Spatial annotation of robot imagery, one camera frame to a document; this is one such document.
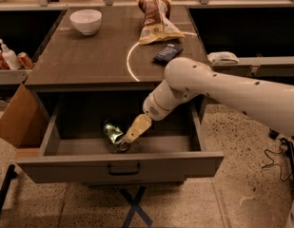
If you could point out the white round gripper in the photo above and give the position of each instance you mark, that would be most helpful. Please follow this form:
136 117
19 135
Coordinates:
151 108

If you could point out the green soda can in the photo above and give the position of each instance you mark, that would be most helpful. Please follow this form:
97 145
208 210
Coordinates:
115 136

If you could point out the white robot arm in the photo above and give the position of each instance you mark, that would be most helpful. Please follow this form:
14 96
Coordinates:
269 103

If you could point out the open grey top drawer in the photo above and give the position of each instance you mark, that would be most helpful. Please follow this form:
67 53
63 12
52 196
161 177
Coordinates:
75 149

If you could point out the red soda can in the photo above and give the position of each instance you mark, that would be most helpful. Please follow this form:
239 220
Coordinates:
0 60
25 60

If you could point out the blue tape cross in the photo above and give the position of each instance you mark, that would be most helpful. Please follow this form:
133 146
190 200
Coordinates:
135 207

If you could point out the brown chip bag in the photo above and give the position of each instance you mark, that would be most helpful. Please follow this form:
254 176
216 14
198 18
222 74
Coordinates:
156 24

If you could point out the folded white cloth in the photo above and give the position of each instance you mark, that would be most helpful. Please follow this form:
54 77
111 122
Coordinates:
222 58

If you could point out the white bowl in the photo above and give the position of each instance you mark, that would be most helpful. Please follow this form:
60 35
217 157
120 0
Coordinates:
86 21

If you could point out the cardboard box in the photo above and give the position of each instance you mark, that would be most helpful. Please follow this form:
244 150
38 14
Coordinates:
23 124

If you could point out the black stand leg left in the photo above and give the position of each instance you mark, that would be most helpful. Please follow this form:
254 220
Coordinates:
10 175

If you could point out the black stand leg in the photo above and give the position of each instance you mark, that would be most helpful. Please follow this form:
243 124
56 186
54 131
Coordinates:
10 175
290 153

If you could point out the white pump bottle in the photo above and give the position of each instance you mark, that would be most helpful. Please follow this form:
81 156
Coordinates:
10 57

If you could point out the black stand leg right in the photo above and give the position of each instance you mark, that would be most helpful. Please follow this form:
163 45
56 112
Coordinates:
290 153

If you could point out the black drawer handle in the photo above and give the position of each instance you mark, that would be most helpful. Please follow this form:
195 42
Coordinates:
124 170

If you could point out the black power adapter with cable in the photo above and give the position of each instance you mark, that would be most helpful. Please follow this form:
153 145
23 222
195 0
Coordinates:
271 155

